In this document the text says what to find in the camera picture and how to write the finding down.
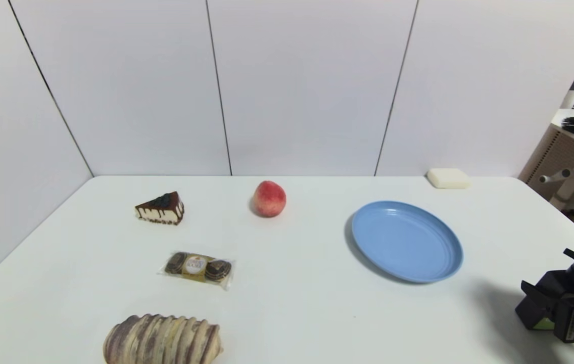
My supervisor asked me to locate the red peach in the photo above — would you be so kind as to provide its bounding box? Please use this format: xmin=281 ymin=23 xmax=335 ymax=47
xmin=253 ymin=180 xmax=287 ymax=218

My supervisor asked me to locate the chocolate candy pack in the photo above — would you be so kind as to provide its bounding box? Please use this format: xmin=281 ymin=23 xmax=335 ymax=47
xmin=158 ymin=251 xmax=235 ymax=291

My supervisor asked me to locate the chocolate cake slice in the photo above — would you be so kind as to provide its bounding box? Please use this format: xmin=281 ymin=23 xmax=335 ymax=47
xmin=135 ymin=191 xmax=185 ymax=226

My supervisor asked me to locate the blue plastic plate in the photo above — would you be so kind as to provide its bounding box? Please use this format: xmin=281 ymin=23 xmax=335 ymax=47
xmin=351 ymin=201 xmax=464 ymax=284

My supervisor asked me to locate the beige perforated panel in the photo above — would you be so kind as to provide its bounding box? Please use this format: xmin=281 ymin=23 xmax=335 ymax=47
xmin=518 ymin=125 xmax=574 ymax=203

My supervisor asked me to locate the white soap bar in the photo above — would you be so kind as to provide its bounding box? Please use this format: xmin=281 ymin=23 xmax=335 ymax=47
xmin=426 ymin=168 xmax=472 ymax=190

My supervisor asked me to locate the striped bread loaf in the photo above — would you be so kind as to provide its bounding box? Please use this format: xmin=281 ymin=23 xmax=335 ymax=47
xmin=104 ymin=313 xmax=224 ymax=364

